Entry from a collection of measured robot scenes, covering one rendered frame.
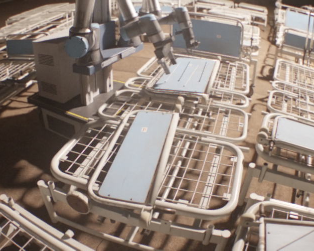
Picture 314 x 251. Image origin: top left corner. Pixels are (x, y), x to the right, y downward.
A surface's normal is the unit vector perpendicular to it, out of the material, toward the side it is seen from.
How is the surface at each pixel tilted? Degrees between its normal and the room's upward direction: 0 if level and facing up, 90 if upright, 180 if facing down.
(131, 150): 1
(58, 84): 90
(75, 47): 95
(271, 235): 5
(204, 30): 90
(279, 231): 5
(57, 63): 90
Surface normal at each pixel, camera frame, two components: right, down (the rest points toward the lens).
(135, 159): -0.02, -0.86
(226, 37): -0.33, 0.49
